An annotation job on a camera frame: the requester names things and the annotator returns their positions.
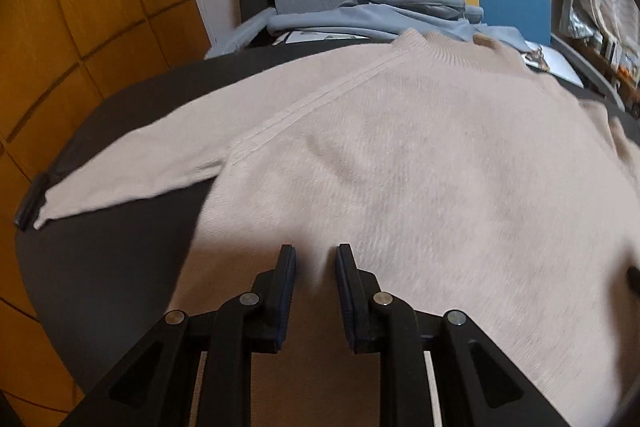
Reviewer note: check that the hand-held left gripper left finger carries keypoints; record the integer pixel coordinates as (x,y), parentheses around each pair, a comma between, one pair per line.
(284,292)

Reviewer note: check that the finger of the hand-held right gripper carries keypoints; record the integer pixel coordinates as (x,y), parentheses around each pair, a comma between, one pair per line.
(634,279)

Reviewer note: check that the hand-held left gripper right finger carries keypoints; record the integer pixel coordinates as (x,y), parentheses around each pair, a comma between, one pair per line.
(345,292)

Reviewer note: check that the beige knit sweater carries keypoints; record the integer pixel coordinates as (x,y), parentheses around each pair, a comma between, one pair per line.
(400,167)

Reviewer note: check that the white magazine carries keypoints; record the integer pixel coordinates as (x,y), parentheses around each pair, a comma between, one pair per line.
(550,62)

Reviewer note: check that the light blue garment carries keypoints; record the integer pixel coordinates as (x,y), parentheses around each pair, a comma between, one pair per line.
(380,14)

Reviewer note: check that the orange wooden cabinet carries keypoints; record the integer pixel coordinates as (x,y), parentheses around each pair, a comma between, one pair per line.
(75,32)

